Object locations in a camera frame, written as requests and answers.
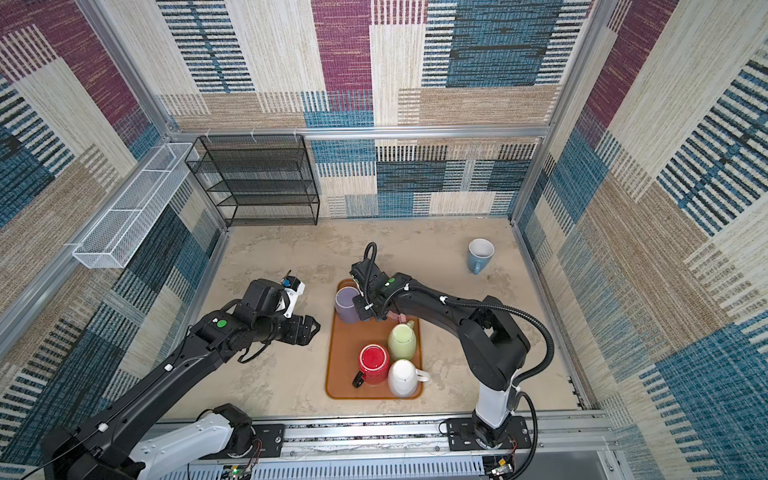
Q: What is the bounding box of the pink ghost pattern mug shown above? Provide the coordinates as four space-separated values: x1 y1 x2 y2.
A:
386 310 409 324

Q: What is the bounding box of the white wire mesh basket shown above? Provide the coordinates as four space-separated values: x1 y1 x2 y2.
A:
72 143 192 269

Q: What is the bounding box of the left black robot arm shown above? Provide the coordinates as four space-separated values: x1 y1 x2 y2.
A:
41 275 320 479

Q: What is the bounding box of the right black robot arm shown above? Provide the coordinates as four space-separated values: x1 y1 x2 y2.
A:
350 242 555 448

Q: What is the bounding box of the orange plastic tray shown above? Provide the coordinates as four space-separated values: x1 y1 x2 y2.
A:
325 313 399 400

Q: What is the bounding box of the light green mug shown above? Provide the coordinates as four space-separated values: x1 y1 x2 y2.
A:
387 320 418 361

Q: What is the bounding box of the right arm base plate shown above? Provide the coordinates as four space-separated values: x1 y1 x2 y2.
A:
442 415 534 451

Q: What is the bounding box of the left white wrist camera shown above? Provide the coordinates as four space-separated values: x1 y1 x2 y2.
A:
280 271 305 318

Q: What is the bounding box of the purple mug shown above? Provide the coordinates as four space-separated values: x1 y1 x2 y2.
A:
335 286 361 324

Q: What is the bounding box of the blue mug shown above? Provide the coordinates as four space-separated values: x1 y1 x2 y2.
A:
467 238 495 275

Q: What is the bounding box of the red mug black handle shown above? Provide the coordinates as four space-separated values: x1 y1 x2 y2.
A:
352 343 390 388

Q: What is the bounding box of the black wire shelf rack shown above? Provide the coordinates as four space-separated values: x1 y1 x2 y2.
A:
185 134 320 228

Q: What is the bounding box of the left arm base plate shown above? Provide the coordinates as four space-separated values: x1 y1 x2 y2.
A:
243 423 286 460

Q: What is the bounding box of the white mug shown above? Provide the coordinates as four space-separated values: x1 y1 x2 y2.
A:
388 359 432 398

